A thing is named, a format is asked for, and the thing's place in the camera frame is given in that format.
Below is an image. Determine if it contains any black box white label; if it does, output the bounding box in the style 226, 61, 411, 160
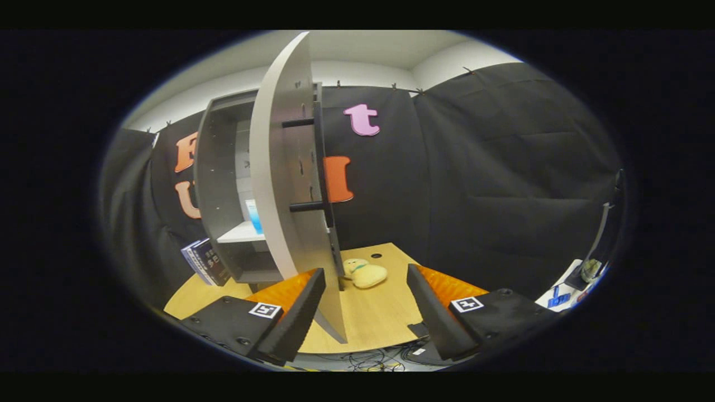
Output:
403, 342, 447, 366

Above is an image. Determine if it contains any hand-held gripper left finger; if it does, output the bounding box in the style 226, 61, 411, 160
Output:
180, 268, 326, 366

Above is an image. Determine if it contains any yellow plush toy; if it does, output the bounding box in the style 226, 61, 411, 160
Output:
342, 258, 388, 289

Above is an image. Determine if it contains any small glass jar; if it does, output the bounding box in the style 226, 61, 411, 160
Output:
580, 258, 603, 283

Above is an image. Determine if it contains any dark cover book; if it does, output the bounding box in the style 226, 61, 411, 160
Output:
196, 238, 231, 286

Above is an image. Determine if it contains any blue white cosmetic tube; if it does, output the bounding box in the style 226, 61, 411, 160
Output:
245, 199, 263, 235

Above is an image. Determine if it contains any dark grey cabinet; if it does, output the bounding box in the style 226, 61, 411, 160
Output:
194, 83, 347, 285

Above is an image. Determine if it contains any black backdrop cloth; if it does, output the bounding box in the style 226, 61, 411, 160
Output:
98, 61, 626, 305

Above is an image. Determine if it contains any white side table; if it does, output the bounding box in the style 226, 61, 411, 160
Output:
535, 259, 601, 312

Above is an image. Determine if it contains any black stand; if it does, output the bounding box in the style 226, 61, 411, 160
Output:
564, 169, 625, 291

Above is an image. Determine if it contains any tangle of black cables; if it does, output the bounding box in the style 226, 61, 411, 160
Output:
335, 346, 408, 372

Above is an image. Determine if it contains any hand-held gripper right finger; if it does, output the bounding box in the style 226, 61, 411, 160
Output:
406, 264, 559, 362

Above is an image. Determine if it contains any white spine book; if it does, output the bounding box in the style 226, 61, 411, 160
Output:
187, 241, 216, 285
180, 246, 202, 283

